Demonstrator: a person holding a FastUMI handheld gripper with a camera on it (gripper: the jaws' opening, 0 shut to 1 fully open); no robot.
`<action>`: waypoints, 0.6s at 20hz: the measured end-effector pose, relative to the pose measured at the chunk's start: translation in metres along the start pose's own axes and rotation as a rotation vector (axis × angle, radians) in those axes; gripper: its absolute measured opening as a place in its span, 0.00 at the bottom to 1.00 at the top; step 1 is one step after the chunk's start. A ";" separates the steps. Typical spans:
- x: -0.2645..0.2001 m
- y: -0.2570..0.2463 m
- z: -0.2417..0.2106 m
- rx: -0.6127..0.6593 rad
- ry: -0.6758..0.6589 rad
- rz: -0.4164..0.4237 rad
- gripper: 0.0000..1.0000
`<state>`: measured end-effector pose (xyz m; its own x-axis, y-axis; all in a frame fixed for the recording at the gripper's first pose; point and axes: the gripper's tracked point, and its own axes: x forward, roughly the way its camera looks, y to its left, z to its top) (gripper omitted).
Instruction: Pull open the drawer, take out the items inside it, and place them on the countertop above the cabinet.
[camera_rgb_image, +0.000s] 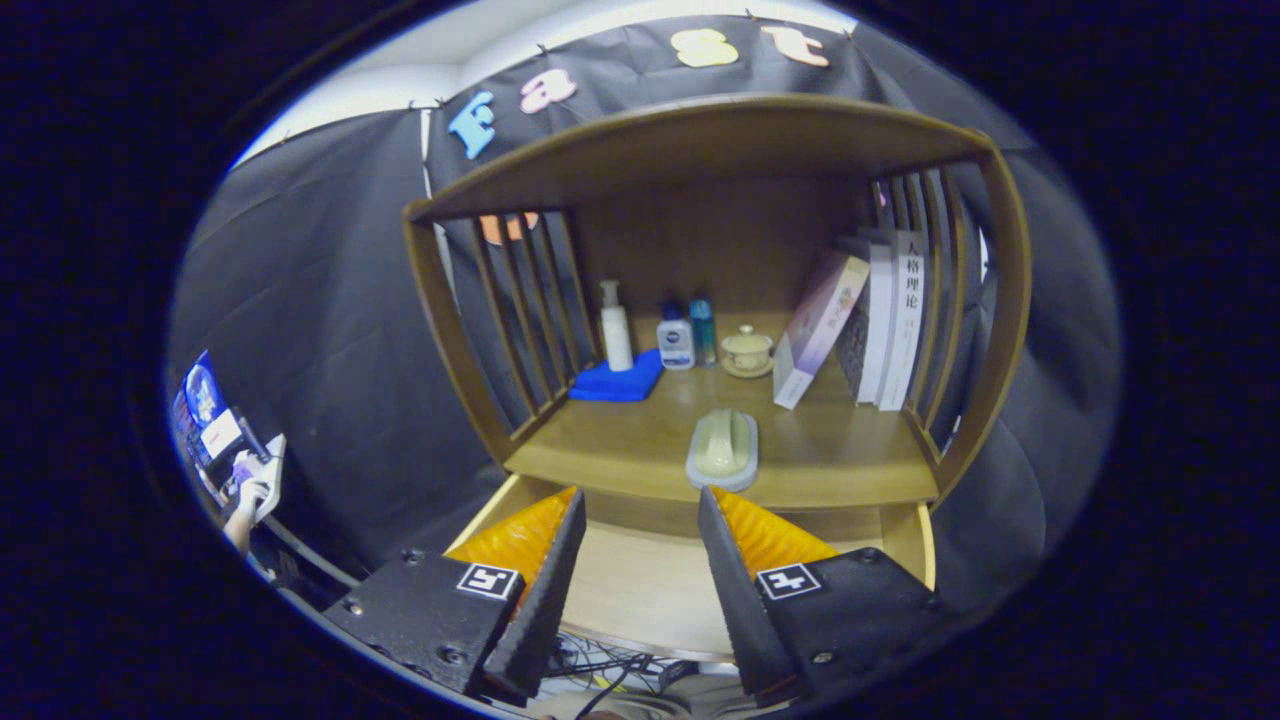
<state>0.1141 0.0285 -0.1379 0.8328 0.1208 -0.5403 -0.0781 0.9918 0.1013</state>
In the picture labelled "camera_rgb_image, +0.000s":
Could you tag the blue cloth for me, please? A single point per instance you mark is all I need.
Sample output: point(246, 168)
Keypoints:
point(615, 385)

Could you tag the wooden drawer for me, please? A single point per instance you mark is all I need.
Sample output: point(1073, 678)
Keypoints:
point(640, 590)

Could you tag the plain white book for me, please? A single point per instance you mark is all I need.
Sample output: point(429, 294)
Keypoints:
point(880, 320)

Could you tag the white lotion bottle blue cap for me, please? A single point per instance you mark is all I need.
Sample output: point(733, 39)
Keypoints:
point(676, 345)

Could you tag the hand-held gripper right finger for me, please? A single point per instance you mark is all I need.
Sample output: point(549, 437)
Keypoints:
point(735, 600)

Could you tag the green scrub brush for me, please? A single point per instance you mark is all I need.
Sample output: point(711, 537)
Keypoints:
point(722, 445)

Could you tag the teal bottle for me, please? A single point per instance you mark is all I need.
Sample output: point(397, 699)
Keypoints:
point(704, 330)

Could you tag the white pump bottle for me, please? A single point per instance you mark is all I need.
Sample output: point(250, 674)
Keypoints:
point(617, 345)

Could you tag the dark patterned book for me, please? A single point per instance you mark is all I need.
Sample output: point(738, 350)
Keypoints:
point(852, 350)

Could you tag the cream lidded teacup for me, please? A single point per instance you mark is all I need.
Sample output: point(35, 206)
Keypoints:
point(747, 352)

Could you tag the white flat object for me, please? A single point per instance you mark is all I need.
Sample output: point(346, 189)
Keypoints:
point(274, 475)

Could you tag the wooden cabinet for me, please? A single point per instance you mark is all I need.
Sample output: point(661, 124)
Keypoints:
point(720, 240)

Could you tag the computer monitor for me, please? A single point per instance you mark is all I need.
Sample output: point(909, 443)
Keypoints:
point(205, 400)

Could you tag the purple and white book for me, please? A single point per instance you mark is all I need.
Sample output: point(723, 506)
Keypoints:
point(820, 325)

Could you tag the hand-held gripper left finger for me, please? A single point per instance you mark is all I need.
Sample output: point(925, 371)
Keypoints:
point(550, 600)

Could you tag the wooden countertop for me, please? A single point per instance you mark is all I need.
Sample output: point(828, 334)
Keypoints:
point(620, 440)

